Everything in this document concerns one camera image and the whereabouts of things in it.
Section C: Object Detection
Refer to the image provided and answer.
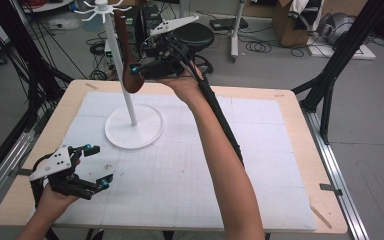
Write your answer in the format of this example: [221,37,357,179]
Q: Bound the grey round appliance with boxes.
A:
[315,12,357,47]

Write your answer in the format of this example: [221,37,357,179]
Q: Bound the brown wooden spoon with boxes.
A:
[112,9,147,95]

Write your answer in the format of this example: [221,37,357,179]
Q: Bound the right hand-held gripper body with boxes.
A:
[136,14,201,82]

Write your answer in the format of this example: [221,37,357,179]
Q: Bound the black computer tower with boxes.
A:
[141,3,165,36]
[114,5,142,47]

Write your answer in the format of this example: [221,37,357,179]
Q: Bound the black flat device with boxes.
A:
[208,16,250,33]

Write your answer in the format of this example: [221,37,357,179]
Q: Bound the person's left hand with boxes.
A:
[37,183,82,222]

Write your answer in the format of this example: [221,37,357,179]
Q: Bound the aluminium rail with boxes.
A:
[0,129,37,219]
[301,108,370,240]

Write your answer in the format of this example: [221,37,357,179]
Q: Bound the coiled black floor cable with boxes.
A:
[245,39,273,54]

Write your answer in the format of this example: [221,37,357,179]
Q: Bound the brown cardboard box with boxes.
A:
[272,0,325,48]

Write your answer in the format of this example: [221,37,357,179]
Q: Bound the white hook stand rack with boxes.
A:
[73,0,165,151]

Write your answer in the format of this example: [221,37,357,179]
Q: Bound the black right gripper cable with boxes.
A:
[165,42,245,168]

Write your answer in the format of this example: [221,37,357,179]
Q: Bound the black frame with cables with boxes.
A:
[0,0,75,192]

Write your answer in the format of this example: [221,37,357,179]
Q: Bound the grey tape strip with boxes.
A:
[318,182,344,197]

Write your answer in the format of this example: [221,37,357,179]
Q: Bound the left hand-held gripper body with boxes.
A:
[28,144,97,201]

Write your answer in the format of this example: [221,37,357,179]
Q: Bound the person's right hand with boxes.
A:
[155,62,209,105]

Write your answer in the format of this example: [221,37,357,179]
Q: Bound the black frame struts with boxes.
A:
[291,0,384,146]

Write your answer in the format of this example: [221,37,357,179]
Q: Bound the white metal stand leg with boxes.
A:
[229,0,247,64]

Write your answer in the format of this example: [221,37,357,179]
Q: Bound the white flat board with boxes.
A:
[305,40,377,61]

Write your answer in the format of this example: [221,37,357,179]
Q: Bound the white grid mat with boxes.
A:
[51,90,318,233]

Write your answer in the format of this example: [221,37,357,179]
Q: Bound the black round stool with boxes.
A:
[173,22,216,76]

